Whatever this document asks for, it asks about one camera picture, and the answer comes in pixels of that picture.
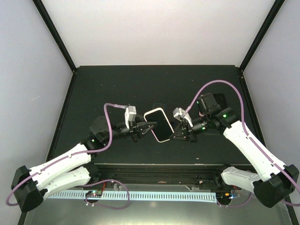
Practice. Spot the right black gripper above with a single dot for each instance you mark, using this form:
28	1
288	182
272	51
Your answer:
192	136

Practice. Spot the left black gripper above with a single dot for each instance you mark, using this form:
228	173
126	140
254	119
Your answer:
135	130

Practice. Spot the beige cased phone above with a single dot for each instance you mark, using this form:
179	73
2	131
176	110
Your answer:
163	130

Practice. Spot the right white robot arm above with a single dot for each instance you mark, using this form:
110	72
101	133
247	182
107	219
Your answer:
272	181

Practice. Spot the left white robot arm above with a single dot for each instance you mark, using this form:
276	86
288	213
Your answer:
31	186

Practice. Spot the small electronics board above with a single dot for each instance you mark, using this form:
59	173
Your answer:
93	194

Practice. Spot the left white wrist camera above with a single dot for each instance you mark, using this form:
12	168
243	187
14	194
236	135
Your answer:
130	114

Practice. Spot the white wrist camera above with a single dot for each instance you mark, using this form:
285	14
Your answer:
130	114
181	114

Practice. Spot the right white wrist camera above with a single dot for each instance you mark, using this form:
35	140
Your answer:
181	114

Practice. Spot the light blue slotted cable duct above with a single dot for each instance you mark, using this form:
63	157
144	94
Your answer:
140	196

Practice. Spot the left black frame post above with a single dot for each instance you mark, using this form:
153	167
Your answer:
54	33

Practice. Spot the black frame post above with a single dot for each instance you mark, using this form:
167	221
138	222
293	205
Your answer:
54	33
274	10

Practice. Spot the right black frame post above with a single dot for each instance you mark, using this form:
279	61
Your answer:
274	10

